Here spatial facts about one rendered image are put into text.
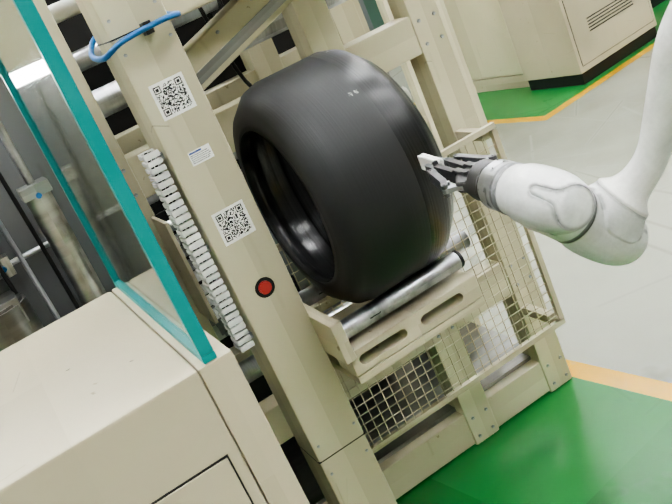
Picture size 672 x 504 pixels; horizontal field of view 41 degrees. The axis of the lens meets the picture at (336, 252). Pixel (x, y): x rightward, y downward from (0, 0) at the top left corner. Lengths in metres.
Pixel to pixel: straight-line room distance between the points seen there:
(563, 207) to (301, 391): 0.87
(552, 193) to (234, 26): 1.14
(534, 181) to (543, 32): 5.24
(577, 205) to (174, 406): 0.68
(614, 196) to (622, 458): 1.41
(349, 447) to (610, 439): 1.03
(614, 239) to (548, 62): 5.23
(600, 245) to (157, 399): 0.78
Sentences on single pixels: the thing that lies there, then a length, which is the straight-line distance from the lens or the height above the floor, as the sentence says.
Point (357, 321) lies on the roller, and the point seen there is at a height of 0.91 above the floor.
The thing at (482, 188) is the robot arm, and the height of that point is 1.20.
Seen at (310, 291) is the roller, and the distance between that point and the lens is 2.23.
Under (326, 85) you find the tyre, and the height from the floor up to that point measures 1.40.
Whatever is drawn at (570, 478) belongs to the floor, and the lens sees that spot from 2.81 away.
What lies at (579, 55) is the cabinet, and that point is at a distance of 6.58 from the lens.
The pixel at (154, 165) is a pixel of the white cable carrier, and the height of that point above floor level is 1.40.
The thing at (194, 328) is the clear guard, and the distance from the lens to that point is 1.14.
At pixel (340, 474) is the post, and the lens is 2.16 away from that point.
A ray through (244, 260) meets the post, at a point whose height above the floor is 1.14.
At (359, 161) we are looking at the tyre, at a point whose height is 1.25.
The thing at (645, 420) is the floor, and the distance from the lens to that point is 2.94.
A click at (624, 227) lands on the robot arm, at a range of 1.55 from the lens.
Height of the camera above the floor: 1.70
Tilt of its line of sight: 19 degrees down
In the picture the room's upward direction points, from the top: 24 degrees counter-clockwise
